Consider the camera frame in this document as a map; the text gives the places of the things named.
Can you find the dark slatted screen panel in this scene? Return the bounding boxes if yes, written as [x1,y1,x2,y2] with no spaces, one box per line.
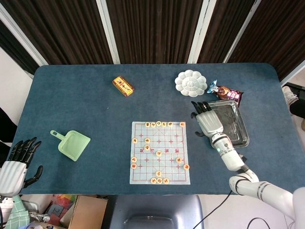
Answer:
[0,0,120,65]
[0,20,40,74]
[96,0,216,64]
[190,0,262,64]
[224,0,305,82]

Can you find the yellow brown card box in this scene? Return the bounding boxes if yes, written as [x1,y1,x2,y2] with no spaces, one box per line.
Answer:
[112,76,135,98]

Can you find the green checkered cloth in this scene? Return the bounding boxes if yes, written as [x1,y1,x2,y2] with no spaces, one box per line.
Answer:
[4,195,31,229]

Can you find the brown cardboard box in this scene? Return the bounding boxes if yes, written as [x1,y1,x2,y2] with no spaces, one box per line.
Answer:
[59,195,109,229]

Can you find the blue tablecloth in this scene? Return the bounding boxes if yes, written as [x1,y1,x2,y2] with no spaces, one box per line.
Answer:
[11,62,305,196]

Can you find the black cable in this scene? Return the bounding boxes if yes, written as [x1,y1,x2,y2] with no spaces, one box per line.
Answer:
[247,213,296,229]
[199,188,235,229]

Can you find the black trouser leg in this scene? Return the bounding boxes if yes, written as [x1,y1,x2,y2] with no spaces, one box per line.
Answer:
[285,82,305,117]

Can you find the white sneaker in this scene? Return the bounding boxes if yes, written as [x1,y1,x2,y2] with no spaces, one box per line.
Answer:
[282,85,299,108]

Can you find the colourful foam tiles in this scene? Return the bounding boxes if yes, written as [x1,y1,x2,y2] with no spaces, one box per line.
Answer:
[46,194,78,224]

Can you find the green plastic dustpan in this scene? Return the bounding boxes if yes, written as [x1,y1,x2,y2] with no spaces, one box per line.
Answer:
[50,129,92,163]

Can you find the blue white snack wrapper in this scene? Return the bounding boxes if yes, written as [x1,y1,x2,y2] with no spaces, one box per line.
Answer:
[206,80,219,94]

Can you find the rectangular metal tray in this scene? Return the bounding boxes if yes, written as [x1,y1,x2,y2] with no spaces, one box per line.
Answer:
[206,100,250,149]

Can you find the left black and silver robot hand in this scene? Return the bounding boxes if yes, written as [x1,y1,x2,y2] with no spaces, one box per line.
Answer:
[0,136,44,197]

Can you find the white flower-shaped palette dish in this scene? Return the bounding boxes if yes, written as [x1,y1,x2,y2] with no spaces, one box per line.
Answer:
[174,69,207,97]

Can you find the purple brown snack bag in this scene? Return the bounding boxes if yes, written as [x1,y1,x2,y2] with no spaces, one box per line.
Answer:
[215,85,244,107]

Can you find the Chinese chess board mat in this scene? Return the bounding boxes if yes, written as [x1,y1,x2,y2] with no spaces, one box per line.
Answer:
[129,121,191,186]

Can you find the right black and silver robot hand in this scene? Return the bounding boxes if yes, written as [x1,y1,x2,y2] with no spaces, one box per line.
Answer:
[190,101,224,139]

